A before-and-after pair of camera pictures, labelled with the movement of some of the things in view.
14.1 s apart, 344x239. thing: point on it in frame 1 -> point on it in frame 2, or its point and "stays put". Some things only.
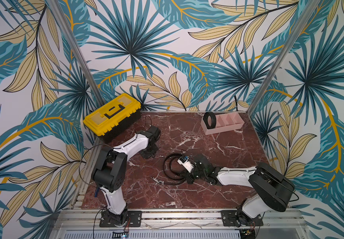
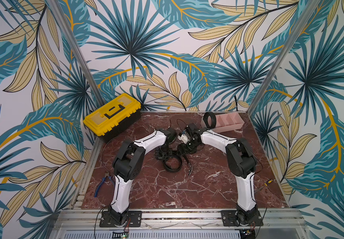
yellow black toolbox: x=116 y=116 stays put
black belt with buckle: x=205 y=117 stays put
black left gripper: x=147 y=156 -> x=159 y=157
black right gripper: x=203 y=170 -> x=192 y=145
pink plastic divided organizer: x=224 y=122 stays put
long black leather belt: x=172 y=178 -> x=180 y=159
